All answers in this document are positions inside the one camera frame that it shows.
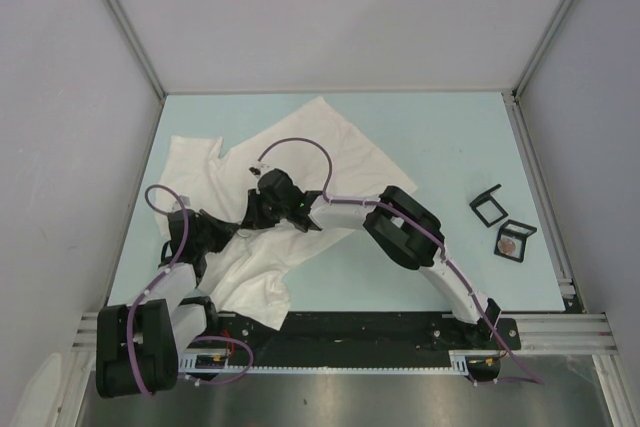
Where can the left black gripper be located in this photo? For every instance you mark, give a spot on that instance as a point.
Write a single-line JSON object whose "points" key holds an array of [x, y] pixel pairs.
{"points": [[224, 229]]}

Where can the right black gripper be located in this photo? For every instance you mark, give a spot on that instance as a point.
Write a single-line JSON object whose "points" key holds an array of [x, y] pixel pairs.
{"points": [[253, 220]]}

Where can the white t-shirt garment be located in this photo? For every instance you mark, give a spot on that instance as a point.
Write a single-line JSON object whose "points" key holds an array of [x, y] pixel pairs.
{"points": [[213, 142]]}

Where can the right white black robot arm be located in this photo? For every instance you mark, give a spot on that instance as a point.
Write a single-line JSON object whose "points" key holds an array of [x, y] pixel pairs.
{"points": [[407, 233]]}

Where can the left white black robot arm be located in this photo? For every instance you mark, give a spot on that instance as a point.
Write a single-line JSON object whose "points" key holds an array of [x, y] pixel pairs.
{"points": [[139, 344]]}

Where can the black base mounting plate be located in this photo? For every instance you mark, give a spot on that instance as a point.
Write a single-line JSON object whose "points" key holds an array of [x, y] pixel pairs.
{"points": [[359, 339]]}

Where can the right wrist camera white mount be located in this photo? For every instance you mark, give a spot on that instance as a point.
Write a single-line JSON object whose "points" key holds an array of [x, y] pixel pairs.
{"points": [[260, 172]]}

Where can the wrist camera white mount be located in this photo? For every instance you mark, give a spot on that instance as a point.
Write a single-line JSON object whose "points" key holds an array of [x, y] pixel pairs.
{"points": [[181, 202], [260, 172]]}

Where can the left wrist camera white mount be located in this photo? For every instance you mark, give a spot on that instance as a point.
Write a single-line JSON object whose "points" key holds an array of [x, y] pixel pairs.
{"points": [[181, 202]]}

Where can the upper black square frame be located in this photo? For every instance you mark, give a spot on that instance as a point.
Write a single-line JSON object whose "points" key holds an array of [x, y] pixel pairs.
{"points": [[485, 206]]}

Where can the black square frame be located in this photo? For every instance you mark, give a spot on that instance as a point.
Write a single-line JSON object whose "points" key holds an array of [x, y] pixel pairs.
{"points": [[485, 206], [519, 233]]}

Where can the lower black square frame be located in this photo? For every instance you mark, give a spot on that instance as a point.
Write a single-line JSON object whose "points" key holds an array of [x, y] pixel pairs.
{"points": [[519, 233]]}

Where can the grey slotted cable duct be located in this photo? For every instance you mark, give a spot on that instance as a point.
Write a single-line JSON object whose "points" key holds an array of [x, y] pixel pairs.
{"points": [[207, 366]]}

